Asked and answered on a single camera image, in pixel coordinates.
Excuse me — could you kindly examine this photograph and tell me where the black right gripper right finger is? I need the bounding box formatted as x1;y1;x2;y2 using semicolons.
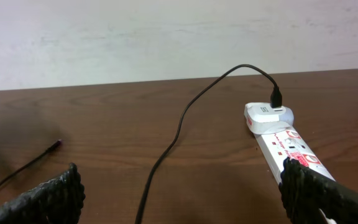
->
278;158;358;224

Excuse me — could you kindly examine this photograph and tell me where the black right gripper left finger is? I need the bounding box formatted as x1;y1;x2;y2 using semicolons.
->
0;163;85;224

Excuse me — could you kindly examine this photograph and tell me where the white USB charger plug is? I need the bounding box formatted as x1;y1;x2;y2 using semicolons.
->
244;103;294;135

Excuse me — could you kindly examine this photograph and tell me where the white power strip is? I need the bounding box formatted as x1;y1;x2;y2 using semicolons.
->
255;127;335;184

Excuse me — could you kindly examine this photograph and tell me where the white power strip cord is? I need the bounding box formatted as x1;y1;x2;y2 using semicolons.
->
318;208;338;224

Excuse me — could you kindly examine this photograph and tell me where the black USB charging cable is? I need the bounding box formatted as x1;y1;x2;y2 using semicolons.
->
0;63;283;224

